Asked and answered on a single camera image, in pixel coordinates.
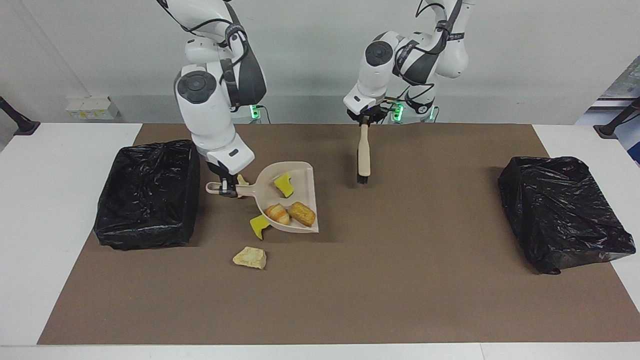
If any brown table mat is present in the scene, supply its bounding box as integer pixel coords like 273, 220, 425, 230
37, 123, 640, 346

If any notched yellow sponge piece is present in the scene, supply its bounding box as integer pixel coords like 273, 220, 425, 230
249, 215, 273, 241

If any bin wrapped in black bag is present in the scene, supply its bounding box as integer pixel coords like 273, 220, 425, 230
497, 156, 637, 275

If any yellow sponge wedge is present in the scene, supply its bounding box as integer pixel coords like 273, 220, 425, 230
274, 173, 295, 198

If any white wall socket box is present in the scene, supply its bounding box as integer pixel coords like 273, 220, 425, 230
65, 96, 120, 121

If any open bin with black bag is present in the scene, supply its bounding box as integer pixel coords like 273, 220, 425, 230
93, 139, 202, 251

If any pale bread chunk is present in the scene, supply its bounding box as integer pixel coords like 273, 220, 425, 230
232, 246, 268, 270

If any brown bread nugget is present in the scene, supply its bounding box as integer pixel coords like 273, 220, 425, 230
288, 201, 317, 227

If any beige plastic dustpan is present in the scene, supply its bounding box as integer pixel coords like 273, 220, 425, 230
205, 161, 320, 234

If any striped croissant piece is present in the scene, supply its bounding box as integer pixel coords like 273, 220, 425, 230
264, 203, 291, 226

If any black stand foot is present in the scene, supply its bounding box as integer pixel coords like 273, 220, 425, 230
0, 96, 41, 136
593, 97, 640, 139

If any beige hand brush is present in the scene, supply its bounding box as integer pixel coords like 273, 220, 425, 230
356, 122, 372, 184

